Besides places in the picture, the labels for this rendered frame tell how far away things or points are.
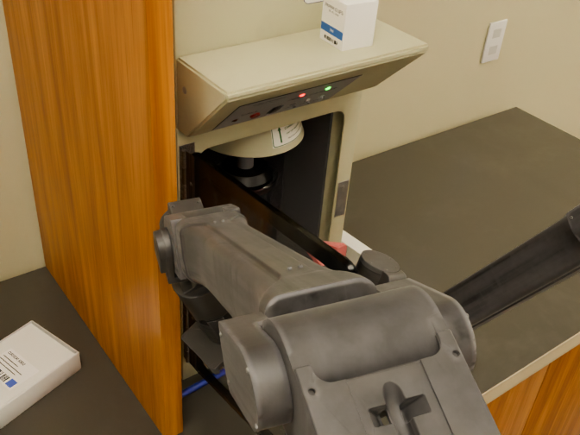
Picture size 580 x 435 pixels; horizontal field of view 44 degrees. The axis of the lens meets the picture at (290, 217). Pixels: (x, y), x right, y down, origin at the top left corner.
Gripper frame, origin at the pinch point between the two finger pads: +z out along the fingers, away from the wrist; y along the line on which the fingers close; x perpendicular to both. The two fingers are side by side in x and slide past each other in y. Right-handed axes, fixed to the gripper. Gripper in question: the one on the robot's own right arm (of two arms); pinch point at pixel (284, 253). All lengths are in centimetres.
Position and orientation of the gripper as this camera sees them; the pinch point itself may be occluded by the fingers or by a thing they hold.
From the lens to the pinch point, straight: 113.0
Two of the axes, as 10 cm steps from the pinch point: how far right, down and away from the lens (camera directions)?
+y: -8.0, 2.9, -5.2
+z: -5.9, -5.0, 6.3
